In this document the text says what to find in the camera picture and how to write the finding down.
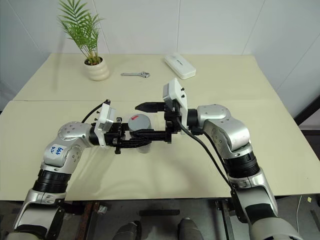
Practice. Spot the black flat bar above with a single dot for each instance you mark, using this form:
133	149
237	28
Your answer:
160	212

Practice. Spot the rusty table frame bar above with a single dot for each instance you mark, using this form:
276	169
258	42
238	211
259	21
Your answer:
88	217

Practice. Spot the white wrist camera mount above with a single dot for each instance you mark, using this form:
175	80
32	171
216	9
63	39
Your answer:
106	117
177	92

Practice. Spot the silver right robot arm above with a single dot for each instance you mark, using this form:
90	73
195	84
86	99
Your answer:
232	130

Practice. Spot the black table frame bar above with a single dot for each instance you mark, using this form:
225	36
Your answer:
226	220

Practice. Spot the cream ribbed plant pot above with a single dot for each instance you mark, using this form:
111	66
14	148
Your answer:
97	71

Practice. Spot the white oblong box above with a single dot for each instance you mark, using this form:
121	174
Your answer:
180	65

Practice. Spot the green palm plant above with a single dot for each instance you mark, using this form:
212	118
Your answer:
82	27

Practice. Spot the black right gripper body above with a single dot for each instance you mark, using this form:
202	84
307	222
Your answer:
172	125

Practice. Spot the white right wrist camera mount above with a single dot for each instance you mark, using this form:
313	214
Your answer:
177	92

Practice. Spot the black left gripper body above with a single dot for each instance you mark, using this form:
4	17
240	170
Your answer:
115	137

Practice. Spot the silver adjustable wrench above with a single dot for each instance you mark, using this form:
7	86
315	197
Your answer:
132	74

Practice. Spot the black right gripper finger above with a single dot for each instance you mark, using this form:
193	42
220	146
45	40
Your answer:
152	135
151	107

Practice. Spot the dark rounded shape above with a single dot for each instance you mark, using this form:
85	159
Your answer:
128	231
188	228

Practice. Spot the dark furniture piece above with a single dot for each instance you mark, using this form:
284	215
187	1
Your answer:
312	140

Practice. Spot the grey jar lid red mark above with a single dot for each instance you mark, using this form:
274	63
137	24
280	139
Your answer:
140	123

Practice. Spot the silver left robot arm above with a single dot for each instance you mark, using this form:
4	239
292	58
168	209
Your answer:
72	132

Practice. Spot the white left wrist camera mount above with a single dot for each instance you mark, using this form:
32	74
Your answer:
106	117

